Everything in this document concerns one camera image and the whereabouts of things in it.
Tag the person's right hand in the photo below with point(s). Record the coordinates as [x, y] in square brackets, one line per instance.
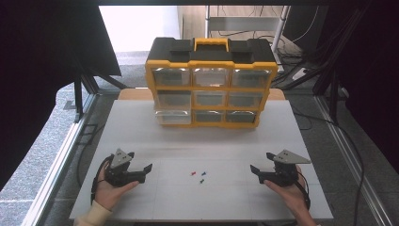
[291, 194]

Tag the person's left hand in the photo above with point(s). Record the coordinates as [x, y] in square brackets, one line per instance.
[108, 194]

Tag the aluminium floor rail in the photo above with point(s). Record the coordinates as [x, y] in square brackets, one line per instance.
[351, 157]
[56, 163]

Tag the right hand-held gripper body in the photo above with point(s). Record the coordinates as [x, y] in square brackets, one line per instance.
[284, 172]

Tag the wooden cabinet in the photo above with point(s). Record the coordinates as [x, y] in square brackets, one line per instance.
[192, 22]

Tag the black curtain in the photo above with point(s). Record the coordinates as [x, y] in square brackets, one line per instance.
[37, 62]
[370, 78]

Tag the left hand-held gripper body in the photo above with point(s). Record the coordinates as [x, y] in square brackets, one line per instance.
[120, 158]

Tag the black metal stand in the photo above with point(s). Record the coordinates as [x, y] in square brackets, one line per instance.
[78, 94]
[333, 94]

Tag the white power strip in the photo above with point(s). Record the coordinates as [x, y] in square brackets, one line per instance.
[299, 74]

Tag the set of clear organizer drawers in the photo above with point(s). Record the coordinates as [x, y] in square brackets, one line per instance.
[210, 77]

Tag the white metal shelf frame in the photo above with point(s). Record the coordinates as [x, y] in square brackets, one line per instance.
[244, 23]

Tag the yellow black drawer organizer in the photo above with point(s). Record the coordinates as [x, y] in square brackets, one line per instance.
[207, 55]

